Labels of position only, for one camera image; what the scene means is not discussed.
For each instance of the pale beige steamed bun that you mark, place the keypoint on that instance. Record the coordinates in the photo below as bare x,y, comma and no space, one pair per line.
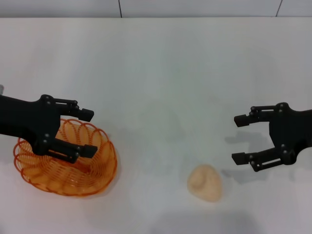
204,184

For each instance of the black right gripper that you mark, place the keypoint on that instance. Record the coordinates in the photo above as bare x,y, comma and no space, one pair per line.
290,131

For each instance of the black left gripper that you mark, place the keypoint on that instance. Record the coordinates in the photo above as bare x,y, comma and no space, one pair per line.
24,119

